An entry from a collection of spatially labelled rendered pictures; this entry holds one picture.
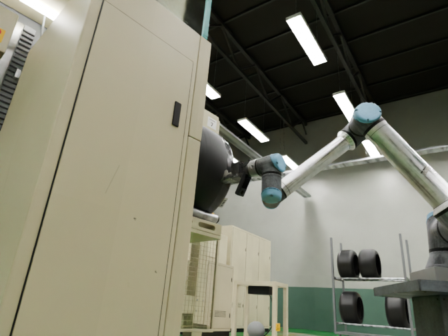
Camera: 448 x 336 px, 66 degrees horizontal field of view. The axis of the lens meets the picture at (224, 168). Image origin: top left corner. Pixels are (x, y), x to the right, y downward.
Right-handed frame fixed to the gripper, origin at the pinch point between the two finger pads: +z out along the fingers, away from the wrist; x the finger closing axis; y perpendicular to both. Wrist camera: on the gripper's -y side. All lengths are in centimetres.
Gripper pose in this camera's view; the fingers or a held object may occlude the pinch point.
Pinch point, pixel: (223, 182)
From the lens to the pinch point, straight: 179.2
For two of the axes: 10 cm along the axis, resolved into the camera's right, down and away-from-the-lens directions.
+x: -6.9, -3.1, -6.6
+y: 0.6, -9.2, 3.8
